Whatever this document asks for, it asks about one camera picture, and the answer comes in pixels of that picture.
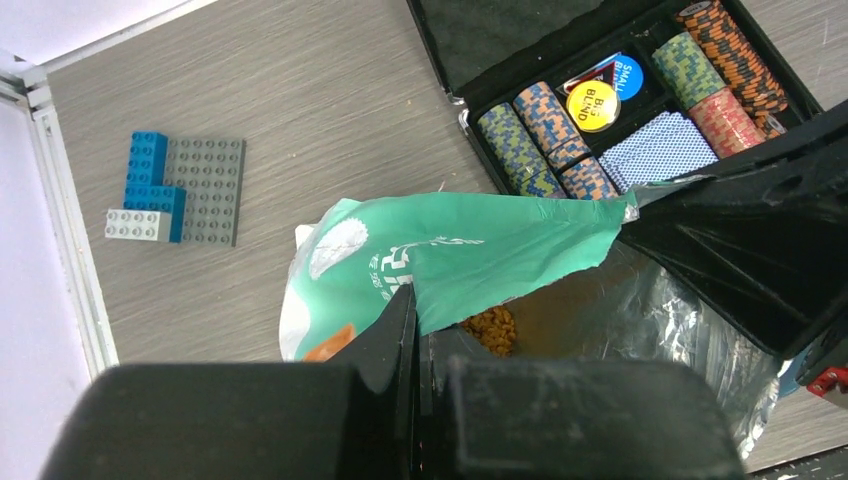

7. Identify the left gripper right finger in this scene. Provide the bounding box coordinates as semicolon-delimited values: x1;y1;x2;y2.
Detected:
420;328;745;479

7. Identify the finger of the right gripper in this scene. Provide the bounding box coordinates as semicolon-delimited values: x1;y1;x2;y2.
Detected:
620;104;847;358

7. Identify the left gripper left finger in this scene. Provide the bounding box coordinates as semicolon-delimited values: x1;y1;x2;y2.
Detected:
42;286;418;479

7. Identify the green pet food bag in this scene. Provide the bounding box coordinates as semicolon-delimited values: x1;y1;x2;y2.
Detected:
279;192;781;456

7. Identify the brown pet food kibble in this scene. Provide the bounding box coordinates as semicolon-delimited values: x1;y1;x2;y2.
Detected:
460;306;517;357

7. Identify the blue card deck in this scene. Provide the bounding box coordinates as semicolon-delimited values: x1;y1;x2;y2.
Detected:
599;112;718;193

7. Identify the blue small blind button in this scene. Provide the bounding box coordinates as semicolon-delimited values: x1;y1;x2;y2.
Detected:
600;52;645;101

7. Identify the yellow big blind button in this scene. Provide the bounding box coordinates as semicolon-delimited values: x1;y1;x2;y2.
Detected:
566;80;621;133

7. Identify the black poker chip case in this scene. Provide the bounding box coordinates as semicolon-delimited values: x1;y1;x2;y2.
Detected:
405;0;826;200

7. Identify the white lego brick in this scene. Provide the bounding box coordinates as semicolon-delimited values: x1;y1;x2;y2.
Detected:
104;209;172;242

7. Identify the blue lego brick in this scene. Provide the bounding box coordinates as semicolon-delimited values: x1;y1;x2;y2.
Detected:
123;131;186;243

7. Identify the grey lego base plate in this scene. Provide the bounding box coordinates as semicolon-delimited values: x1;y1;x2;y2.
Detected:
164;137;246;247

